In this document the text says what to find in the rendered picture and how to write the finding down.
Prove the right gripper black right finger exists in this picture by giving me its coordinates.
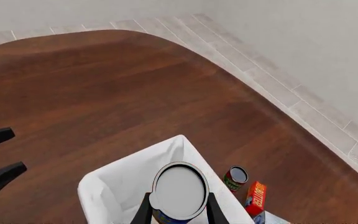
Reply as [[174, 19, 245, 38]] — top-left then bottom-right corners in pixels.
[[206, 192, 230, 224]]

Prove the white basket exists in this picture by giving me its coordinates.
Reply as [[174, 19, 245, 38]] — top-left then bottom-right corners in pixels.
[[77, 134, 256, 224]]

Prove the soup can with grey lid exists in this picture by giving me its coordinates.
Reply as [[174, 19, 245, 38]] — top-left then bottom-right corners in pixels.
[[150, 161, 211, 224]]

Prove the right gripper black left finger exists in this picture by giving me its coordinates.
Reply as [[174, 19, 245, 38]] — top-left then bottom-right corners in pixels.
[[130, 192, 154, 224]]

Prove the red and green tin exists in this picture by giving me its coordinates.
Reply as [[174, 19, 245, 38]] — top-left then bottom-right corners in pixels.
[[223, 165, 249, 194]]

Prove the white and blue box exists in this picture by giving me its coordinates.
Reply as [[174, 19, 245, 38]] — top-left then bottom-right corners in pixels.
[[252, 210, 292, 224]]

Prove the orange butter box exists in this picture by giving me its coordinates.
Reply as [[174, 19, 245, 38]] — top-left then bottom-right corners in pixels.
[[244, 180, 268, 217]]

